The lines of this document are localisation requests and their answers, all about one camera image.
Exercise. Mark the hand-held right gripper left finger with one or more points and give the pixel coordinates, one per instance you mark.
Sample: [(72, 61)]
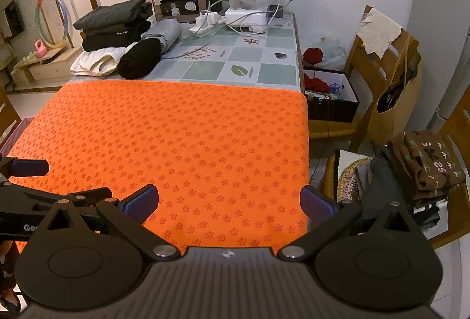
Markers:
[(141, 203)]

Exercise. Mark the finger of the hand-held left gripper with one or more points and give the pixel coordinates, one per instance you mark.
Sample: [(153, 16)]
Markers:
[(31, 167), (36, 196)]

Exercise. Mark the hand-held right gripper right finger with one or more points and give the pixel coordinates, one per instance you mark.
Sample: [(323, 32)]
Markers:
[(315, 205)]

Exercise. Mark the brown patterned knit sweater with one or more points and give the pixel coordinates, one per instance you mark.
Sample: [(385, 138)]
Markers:
[(429, 164)]

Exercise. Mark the pile of dark clothes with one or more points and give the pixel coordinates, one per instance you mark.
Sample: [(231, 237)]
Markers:
[(382, 186)]

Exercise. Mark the pink storage box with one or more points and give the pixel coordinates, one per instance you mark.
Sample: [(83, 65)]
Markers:
[(16, 131)]

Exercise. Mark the crocheted colourful cushion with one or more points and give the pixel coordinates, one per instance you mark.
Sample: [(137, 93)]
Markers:
[(349, 172)]

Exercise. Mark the orange flower pattern mat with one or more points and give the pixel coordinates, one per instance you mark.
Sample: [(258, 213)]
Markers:
[(183, 139)]

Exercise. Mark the black cardboard box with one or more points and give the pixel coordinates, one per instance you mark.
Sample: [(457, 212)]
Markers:
[(330, 108)]

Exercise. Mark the low wooden cabinet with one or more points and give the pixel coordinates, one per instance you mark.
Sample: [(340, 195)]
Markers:
[(47, 67)]

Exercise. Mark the brown paper bag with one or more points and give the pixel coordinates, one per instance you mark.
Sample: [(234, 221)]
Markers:
[(382, 124)]

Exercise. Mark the pink kettlebell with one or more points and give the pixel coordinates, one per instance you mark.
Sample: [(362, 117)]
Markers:
[(40, 51)]

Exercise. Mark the white folded garment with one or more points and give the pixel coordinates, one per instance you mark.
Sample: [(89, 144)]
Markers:
[(95, 62)]

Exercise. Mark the red knitted yarn piece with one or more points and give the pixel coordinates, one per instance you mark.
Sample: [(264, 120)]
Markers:
[(316, 82)]

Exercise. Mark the black rolled garment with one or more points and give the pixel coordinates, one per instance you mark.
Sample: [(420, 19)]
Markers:
[(139, 58)]

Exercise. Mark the black folded garment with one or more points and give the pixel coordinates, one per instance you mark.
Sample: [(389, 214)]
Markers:
[(106, 40)]

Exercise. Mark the red yarn ball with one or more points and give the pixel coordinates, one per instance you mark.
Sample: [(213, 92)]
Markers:
[(313, 55)]

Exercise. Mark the clear plastic bag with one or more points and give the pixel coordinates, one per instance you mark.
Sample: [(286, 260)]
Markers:
[(332, 51)]

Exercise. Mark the checkered leaf print tablecloth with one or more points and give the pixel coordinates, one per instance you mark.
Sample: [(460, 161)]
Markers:
[(238, 58)]

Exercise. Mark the dark grey folded garment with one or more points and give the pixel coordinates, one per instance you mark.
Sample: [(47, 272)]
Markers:
[(110, 14)]

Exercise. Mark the light grey folded garment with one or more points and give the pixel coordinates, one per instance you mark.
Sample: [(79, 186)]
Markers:
[(165, 32)]

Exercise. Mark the grey refrigerator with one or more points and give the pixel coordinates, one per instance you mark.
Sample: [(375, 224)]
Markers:
[(455, 95)]

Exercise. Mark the beige cloth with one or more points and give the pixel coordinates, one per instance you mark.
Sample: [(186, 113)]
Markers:
[(378, 30)]

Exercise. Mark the white power strip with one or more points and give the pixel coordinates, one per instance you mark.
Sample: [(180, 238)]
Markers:
[(207, 21)]

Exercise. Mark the small black box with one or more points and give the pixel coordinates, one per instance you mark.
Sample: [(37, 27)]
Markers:
[(275, 11)]

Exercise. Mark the white box device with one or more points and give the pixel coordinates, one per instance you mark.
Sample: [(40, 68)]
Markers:
[(244, 17)]

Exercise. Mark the dark wall screen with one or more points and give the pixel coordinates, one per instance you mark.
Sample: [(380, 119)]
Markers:
[(14, 18)]

